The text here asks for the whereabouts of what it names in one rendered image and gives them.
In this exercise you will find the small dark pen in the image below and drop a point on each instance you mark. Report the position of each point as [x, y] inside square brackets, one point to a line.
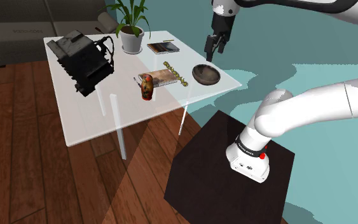
[136, 82]

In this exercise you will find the red nesting doll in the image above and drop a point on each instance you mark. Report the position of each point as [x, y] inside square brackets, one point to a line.
[147, 88]

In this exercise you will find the thin golden pen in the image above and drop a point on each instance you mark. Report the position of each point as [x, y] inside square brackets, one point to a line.
[168, 40]

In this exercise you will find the white glass-top table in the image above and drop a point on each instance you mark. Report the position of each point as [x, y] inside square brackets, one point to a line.
[82, 114]

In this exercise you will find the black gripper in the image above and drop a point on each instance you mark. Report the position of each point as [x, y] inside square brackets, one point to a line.
[223, 24]

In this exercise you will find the grey sofa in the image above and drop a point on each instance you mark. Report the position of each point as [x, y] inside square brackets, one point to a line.
[20, 37]

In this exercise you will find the brown-cover book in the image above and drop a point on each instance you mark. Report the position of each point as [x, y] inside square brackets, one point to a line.
[164, 77]

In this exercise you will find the dark striped-cover book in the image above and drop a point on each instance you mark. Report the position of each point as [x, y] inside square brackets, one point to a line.
[163, 47]

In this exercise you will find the green plant in white pot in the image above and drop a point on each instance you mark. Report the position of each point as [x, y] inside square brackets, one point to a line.
[131, 38]

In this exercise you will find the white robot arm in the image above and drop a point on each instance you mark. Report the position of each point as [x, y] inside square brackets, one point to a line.
[309, 107]

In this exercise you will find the dark brown bowl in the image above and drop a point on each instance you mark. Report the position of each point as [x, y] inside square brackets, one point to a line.
[206, 75]

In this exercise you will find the dark robot stand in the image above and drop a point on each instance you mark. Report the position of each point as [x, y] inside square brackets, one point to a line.
[203, 183]

